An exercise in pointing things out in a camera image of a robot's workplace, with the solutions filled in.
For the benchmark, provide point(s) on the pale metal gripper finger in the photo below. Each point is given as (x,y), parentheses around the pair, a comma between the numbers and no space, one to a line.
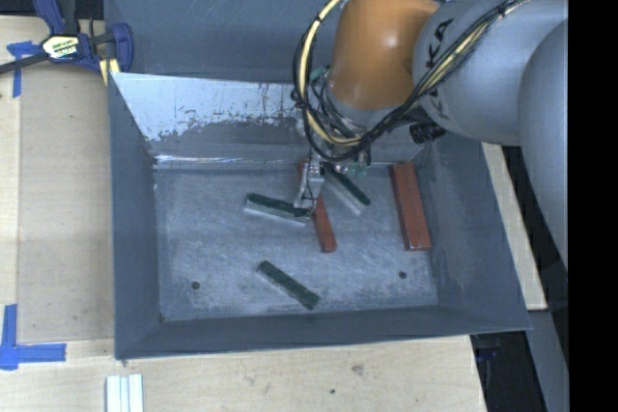
(317,190)
(302,195)

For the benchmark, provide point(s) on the dark green flat block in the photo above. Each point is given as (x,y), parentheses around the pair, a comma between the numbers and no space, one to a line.
(289,285)
(350,193)
(270,206)

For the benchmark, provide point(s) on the narrow red-brown flat block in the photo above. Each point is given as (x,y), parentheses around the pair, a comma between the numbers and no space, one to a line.
(324,231)

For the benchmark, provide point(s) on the grey metal bin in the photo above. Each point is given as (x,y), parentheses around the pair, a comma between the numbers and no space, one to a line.
(232,255)

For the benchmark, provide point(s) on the wide red-brown flat block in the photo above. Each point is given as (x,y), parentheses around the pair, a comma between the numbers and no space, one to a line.
(410,207)

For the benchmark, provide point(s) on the black cylinder on white bracket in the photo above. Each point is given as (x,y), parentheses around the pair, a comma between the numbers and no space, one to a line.
(426,132)

